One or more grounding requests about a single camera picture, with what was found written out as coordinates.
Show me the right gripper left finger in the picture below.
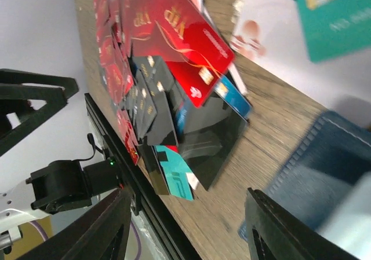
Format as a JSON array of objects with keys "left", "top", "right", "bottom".
[{"left": 20, "top": 189, "right": 131, "bottom": 260}]

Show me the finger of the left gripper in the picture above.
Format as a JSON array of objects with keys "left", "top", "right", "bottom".
[{"left": 1, "top": 69, "right": 79, "bottom": 155}]

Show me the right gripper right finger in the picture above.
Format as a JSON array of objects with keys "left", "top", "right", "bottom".
[{"left": 245, "top": 188, "right": 355, "bottom": 260}]

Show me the blue leather card holder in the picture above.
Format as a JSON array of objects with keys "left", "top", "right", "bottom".
[{"left": 239, "top": 111, "right": 370, "bottom": 259}]

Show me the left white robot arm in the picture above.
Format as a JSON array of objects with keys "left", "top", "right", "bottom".
[{"left": 1, "top": 68, "right": 122, "bottom": 254}]

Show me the teal card bottom pile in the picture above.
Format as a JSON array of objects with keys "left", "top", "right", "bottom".
[{"left": 155, "top": 145, "right": 199, "bottom": 201}]

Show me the black cards stack centre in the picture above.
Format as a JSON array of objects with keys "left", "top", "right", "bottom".
[{"left": 122, "top": 56, "right": 178, "bottom": 147}]

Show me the black card right pile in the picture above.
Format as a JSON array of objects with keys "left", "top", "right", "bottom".
[{"left": 175, "top": 93, "right": 252, "bottom": 190}]

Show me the white card with red dot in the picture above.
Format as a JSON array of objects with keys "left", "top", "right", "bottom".
[{"left": 230, "top": 0, "right": 310, "bottom": 61}]

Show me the teal card upper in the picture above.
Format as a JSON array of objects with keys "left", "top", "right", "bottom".
[{"left": 295, "top": 0, "right": 370, "bottom": 63}]

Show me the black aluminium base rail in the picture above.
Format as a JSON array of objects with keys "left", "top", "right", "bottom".
[{"left": 85, "top": 93, "right": 201, "bottom": 259}]

